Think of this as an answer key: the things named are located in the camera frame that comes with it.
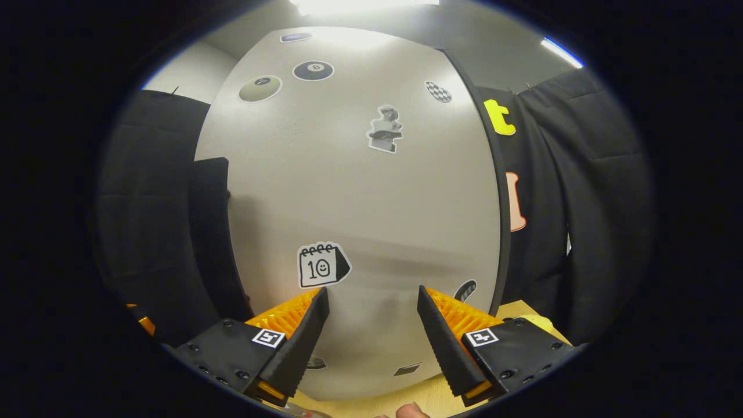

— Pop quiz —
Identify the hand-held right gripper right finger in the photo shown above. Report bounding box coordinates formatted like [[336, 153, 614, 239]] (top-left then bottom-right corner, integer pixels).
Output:
[[417, 286, 572, 407]]

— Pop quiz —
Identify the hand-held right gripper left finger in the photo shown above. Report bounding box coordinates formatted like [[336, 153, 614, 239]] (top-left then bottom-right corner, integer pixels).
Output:
[[176, 287, 330, 407]]

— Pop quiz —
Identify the white cabinet door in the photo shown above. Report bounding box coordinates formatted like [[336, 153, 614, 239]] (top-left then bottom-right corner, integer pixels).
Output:
[[194, 26, 503, 401]]

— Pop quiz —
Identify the black backdrop cloth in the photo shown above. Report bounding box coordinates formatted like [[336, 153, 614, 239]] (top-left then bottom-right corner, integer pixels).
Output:
[[96, 70, 655, 349]]

